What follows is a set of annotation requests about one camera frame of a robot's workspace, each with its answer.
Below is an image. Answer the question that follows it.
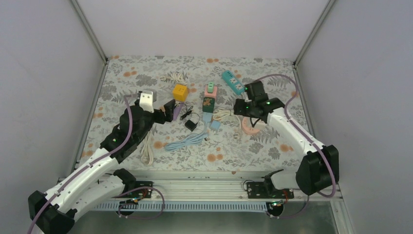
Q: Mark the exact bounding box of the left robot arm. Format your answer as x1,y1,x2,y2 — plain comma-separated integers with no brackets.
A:
27,94,175,234

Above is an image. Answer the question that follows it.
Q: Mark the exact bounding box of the light blue cable duct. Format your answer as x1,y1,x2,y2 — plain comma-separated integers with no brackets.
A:
92,201,272,213

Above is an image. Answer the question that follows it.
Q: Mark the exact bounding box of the white coiled cable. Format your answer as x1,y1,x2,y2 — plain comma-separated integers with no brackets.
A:
140,132,155,166
163,70,188,85

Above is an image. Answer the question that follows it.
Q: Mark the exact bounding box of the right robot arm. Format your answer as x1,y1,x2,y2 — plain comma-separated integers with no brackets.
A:
234,81,339,198

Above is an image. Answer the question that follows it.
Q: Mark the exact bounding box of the aluminium rail frame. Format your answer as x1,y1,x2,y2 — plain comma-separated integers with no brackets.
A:
53,170,343,202

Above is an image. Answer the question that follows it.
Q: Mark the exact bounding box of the white coiled cable front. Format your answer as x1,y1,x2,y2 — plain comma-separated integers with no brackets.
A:
140,132,155,166

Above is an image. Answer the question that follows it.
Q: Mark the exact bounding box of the pink cube power socket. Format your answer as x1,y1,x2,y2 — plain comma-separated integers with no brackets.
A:
204,86,218,98

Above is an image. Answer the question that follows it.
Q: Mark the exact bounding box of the floral table cloth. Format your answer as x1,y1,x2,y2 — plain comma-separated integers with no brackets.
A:
80,56,307,172

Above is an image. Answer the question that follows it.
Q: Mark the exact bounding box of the light blue coiled cable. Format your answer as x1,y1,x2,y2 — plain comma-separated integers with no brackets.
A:
164,121,210,153

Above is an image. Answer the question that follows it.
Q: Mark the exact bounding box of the yellow cube power socket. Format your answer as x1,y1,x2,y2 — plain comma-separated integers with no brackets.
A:
172,84,189,102

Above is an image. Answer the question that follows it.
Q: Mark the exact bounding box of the white coiled cable back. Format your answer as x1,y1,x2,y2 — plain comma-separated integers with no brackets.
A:
163,70,188,85

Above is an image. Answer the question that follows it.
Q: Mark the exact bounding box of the white cable bundle centre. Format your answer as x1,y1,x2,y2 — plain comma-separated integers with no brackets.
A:
213,108,243,139

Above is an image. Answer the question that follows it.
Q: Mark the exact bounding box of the black charger with cable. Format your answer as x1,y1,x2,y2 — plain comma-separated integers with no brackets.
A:
180,106,201,132

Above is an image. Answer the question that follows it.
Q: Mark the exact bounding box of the dark green cube socket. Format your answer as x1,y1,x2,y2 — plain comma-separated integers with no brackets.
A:
202,97,215,113

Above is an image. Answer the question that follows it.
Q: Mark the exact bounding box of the small green plug adapter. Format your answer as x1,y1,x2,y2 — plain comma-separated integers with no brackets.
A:
206,82,215,93

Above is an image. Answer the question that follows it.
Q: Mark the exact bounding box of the teal power strip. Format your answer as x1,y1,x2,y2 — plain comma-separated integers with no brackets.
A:
222,70,245,95

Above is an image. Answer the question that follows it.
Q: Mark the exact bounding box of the pink round power socket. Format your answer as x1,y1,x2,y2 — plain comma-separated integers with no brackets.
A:
241,117,261,136

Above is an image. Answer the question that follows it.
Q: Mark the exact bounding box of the purple usb power strip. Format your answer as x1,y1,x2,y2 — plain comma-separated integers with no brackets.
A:
173,102,185,121

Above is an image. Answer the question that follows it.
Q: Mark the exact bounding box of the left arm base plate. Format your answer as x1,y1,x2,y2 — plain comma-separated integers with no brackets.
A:
127,180,153,199

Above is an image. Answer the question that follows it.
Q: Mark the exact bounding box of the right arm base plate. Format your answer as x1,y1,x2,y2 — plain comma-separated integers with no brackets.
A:
243,180,295,199

